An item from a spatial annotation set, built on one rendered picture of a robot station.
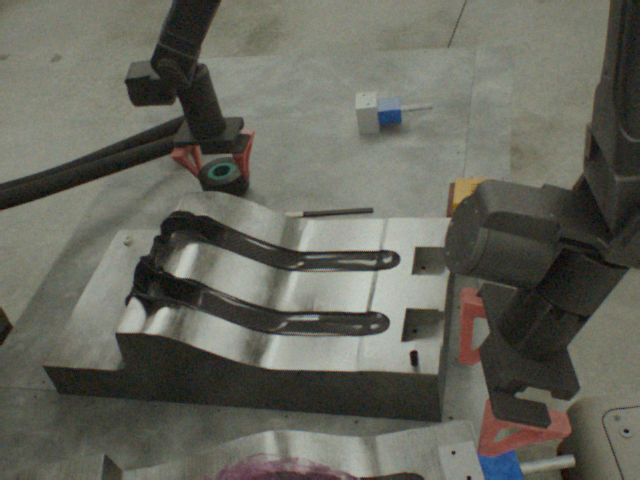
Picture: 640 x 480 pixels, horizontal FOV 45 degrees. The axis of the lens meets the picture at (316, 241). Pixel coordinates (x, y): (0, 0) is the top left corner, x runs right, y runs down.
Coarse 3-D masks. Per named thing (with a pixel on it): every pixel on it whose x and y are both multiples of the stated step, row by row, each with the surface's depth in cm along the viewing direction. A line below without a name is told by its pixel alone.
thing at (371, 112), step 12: (360, 96) 135; (372, 96) 135; (360, 108) 133; (372, 108) 132; (384, 108) 134; (396, 108) 133; (408, 108) 134; (420, 108) 134; (432, 108) 134; (360, 120) 134; (372, 120) 134; (384, 120) 134; (396, 120) 134; (360, 132) 136; (372, 132) 136
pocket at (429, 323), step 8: (408, 312) 92; (416, 312) 92; (424, 312) 92; (432, 312) 91; (440, 312) 91; (408, 320) 93; (416, 320) 93; (424, 320) 92; (432, 320) 92; (440, 320) 91; (408, 328) 93; (416, 328) 93; (424, 328) 92; (432, 328) 92; (440, 328) 90; (408, 336) 92; (416, 336) 92; (424, 336) 91; (432, 336) 91; (440, 336) 89
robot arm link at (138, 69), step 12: (144, 60) 117; (168, 60) 108; (132, 72) 116; (144, 72) 115; (168, 72) 109; (180, 72) 109; (192, 72) 113; (132, 84) 117; (144, 84) 116; (156, 84) 116; (168, 84) 112; (180, 84) 112; (132, 96) 118; (144, 96) 117; (156, 96) 117
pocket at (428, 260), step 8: (416, 248) 100; (424, 248) 99; (432, 248) 99; (440, 248) 99; (416, 256) 101; (424, 256) 100; (432, 256) 100; (440, 256) 100; (416, 264) 101; (424, 264) 100; (432, 264) 100; (440, 264) 100; (416, 272) 100; (424, 272) 99; (432, 272) 99; (440, 272) 99; (448, 272) 97; (448, 280) 96
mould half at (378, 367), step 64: (192, 192) 108; (128, 256) 111; (192, 256) 98; (128, 320) 91; (192, 320) 91; (448, 320) 96; (64, 384) 100; (128, 384) 97; (192, 384) 94; (256, 384) 92; (320, 384) 89; (384, 384) 87
